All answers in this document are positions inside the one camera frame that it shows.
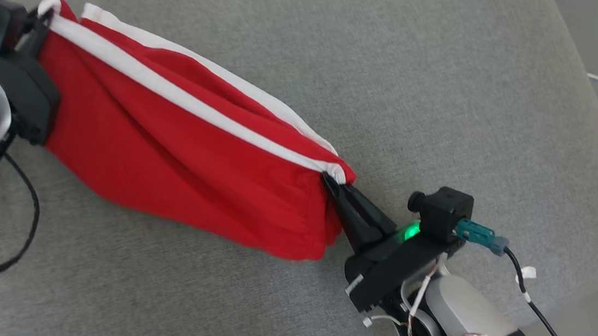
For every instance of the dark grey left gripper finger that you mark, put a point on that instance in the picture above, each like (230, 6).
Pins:
(29, 32)
(43, 36)

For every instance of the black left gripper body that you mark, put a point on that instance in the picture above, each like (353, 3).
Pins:
(31, 98)

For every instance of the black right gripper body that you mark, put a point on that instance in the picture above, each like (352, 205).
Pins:
(388, 270)

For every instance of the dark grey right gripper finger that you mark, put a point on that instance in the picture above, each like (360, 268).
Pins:
(353, 228)
(374, 216)

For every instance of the red shorts with white stripes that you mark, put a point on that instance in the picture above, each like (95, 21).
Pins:
(167, 166)

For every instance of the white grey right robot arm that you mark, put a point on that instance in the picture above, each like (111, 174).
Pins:
(461, 310)

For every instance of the grey fabric sofa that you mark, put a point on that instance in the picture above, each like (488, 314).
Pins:
(342, 57)

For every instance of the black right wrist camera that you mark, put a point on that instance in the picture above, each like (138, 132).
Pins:
(445, 212)

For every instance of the teal right camera connector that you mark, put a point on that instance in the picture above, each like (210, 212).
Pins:
(476, 233)

